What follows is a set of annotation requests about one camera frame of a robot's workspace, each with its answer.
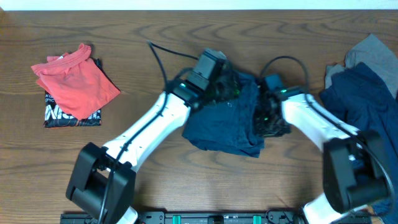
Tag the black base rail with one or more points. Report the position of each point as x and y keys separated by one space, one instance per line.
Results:
x=270 y=217

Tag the grey garment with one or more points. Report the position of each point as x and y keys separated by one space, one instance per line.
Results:
x=376 y=55

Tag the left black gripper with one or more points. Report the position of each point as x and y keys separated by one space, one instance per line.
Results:
x=224 y=86

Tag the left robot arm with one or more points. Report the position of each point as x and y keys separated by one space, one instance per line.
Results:
x=103 y=178

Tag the folded red t-shirt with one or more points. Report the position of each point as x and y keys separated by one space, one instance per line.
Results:
x=77 y=84

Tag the dark blue denim shorts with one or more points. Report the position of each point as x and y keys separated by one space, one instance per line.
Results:
x=228 y=126

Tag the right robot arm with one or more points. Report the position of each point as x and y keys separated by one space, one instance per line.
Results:
x=355 y=174

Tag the blue garment in pile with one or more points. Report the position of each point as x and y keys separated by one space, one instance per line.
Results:
x=359 y=97

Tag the folded black printed t-shirt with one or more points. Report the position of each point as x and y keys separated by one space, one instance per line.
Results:
x=56 y=118

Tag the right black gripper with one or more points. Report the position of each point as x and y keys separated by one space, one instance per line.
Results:
x=263 y=130

